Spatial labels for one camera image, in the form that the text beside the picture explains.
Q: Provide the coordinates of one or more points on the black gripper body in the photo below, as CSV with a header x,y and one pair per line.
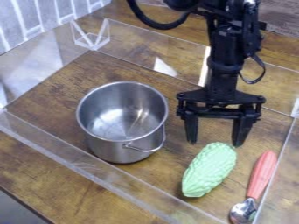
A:
x,y
218,100

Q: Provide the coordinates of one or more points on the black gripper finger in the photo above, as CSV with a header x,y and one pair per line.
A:
x,y
242,126
192,126

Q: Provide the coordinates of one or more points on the green bumpy toy vegetable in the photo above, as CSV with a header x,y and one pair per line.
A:
x,y
209,169

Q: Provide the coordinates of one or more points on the silver metal pot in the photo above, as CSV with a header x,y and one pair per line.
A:
x,y
122,116

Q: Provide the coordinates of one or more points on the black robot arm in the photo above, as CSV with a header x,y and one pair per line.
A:
x,y
236,40

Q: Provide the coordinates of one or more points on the black wall strip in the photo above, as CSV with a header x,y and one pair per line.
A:
x,y
262,26

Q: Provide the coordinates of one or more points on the red handled metal spoon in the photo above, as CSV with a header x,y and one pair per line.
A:
x,y
244,212

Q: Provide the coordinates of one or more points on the clear acrylic triangle bracket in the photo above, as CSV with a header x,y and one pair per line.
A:
x,y
87,39

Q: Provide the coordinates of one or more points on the clear acrylic enclosure wall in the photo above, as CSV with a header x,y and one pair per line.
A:
x,y
49,168

